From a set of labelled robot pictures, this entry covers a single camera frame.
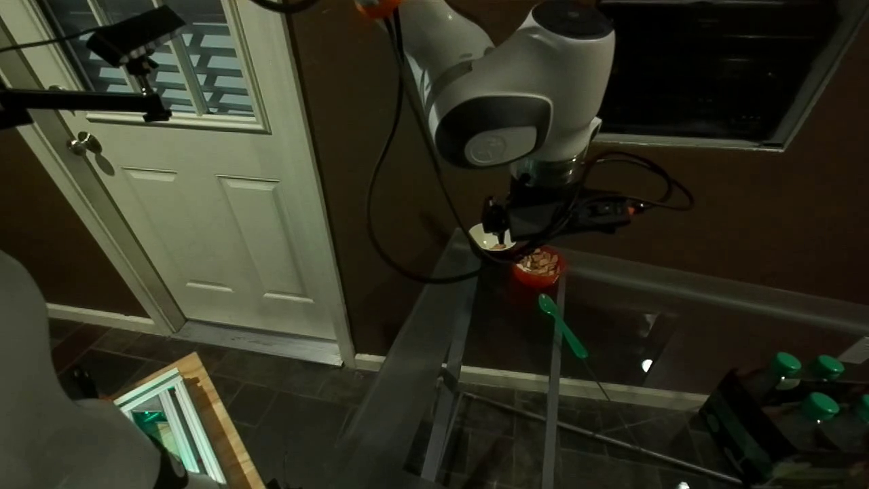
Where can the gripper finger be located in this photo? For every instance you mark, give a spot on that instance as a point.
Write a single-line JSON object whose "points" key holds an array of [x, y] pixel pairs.
{"points": [[494, 217]]}

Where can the white panel door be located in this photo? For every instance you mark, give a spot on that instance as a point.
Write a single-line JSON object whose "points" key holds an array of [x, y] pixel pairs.
{"points": [[224, 224]]}

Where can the pack of green-capped bottles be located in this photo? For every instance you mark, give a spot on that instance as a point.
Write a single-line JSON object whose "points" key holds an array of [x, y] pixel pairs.
{"points": [[781, 414]]}

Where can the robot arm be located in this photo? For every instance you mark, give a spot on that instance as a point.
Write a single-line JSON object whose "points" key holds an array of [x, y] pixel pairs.
{"points": [[502, 75]]}

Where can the door window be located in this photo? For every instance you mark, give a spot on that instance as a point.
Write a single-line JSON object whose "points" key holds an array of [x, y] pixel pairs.
{"points": [[204, 68]]}

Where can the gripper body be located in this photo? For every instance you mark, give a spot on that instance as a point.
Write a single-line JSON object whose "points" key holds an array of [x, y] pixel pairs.
{"points": [[540, 207]]}

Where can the dark window with grey frame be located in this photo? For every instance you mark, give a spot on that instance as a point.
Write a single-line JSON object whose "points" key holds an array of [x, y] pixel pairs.
{"points": [[713, 68]]}

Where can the silver door knob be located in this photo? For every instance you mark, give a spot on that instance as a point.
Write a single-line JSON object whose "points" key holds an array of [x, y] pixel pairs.
{"points": [[83, 143]]}

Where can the green plastic spoon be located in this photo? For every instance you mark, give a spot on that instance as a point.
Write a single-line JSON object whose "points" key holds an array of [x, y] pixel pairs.
{"points": [[563, 329]]}

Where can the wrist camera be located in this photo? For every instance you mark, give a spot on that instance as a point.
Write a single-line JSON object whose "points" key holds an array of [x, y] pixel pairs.
{"points": [[607, 210]]}

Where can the red bowl with content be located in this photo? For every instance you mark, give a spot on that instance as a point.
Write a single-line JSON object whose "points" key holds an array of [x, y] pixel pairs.
{"points": [[538, 267]]}

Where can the black bowl with white inside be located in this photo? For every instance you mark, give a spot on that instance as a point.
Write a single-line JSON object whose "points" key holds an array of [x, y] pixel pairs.
{"points": [[485, 238]]}

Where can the camera on mount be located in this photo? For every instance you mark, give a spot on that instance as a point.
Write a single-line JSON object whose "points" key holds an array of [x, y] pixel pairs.
{"points": [[132, 37]]}

